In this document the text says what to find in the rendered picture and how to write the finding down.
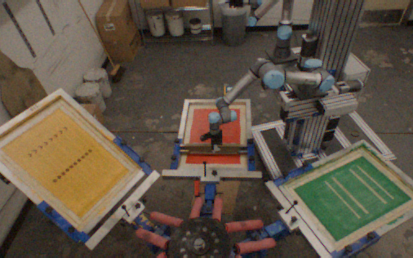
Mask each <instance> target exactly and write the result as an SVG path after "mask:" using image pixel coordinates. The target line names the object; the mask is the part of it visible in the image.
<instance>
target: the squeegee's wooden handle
mask: <svg viewBox="0 0 413 258"><path fill-rule="evenodd" d="M185 147H186V150H189V152H212V150H211V143H186V145H185ZM217 147H218V148H220V151H216V152H237V153H238V151H241V144H222V145H217Z"/></svg>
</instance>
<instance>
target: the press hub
mask: <svg viewBox="0 0 413 258"><path fill-rule="evenodd" d="M231 247H232V246H231V241H230V236H229V234H228V232H227V230H226V229H225V227H224V226H223V225H221V224H220V222H218V221H217V220H213V219H212V218H208V217H203V216H199V217H194V218H192V219H189V220H186V221H185V222H184V223H183V224H181V225H180V226H179V227H178V228H177V229H176V230H175V232H174V233H173V234H172V236H171V241H170V245H169V254H170V258H230V253H231Z"/></svg>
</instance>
